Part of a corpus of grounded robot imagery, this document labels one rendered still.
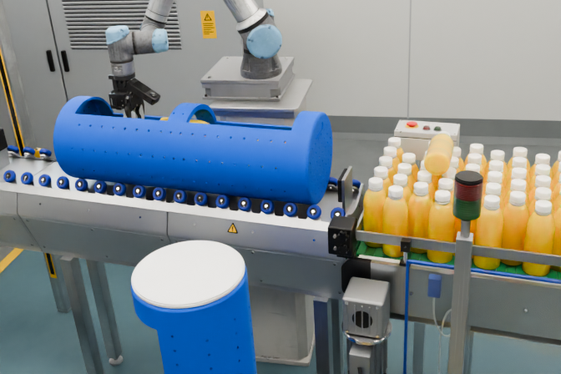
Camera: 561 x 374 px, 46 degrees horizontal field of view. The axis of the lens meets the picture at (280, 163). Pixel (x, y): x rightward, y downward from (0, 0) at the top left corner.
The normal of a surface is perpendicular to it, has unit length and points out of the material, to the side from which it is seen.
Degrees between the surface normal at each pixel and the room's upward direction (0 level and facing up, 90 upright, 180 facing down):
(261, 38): 97
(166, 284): 0
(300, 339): 90
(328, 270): 110
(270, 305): 90
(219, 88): 90
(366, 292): 0
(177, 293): 0
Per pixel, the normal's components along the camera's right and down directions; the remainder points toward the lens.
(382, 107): -0.21, 0.43
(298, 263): -0.27, 0.72
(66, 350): -0.06, -0.90
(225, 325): 0.64, 0.29
